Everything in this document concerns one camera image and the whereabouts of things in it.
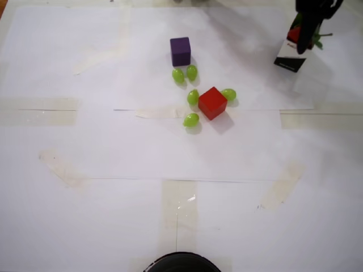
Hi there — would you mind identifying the red plastic strawberry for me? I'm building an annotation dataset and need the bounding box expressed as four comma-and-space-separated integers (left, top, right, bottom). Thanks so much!
286, 13, 334, 51

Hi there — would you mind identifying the black round dome object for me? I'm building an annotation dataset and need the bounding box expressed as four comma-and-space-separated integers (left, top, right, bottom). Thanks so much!
143, 251, 221, 272

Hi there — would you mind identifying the red wooden cube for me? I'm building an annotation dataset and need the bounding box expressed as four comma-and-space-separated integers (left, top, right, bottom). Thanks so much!
197, 87, 229, 122

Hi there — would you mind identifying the white and black carton box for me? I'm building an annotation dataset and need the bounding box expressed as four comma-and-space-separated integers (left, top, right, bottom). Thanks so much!
273, 19, 314, 74

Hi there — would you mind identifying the purple wooden cube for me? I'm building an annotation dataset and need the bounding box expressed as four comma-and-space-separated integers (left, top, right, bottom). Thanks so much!
169, 36, 192, 67

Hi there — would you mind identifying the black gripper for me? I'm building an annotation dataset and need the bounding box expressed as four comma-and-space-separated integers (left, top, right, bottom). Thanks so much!
294, 0, 344, 55

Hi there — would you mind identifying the green plastic grape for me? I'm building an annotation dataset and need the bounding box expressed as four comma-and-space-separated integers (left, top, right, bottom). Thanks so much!
186, 88, 200, 105
186, 64, 199, 82
171, 67, 185, 85
183, 112, 201, 128
220, 88, 238, 102

